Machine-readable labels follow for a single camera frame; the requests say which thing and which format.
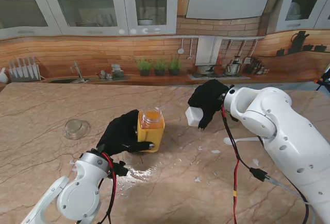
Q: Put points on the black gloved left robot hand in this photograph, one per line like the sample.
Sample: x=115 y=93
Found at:
x=121 y=134

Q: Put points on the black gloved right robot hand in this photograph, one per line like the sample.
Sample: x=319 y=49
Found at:
x=210 y=95

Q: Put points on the white square jar lid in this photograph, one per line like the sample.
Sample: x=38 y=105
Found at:
x=194 y=116

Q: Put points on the yellow coffee jar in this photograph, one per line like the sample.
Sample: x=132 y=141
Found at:
x=152 y=134

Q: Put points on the domed glass jar lid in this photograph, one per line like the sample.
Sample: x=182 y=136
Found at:
x=76 y=129

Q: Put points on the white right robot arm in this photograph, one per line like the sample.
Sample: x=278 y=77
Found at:
x=281 y=128

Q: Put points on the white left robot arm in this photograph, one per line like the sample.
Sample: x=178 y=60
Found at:
x=77 y=198

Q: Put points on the white plastic spoon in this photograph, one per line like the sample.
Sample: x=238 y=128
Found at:
x=245 y=139

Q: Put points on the small white paper scrap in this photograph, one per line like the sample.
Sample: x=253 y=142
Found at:
x=197 y=179
x=255 y=162
x=216 y=151

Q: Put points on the printed kitchen backdrop banner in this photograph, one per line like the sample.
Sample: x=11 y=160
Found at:
x=103 y=51

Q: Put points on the black tripod with orange clip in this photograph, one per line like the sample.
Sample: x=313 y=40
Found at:
x=325 y=78

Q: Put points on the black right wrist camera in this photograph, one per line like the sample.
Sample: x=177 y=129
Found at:
x=234 y=118

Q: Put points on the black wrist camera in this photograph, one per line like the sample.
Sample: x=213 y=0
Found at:
x=119 y=168
x=234 y=118

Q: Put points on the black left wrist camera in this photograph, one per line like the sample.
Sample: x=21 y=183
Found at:
x=119 y=168

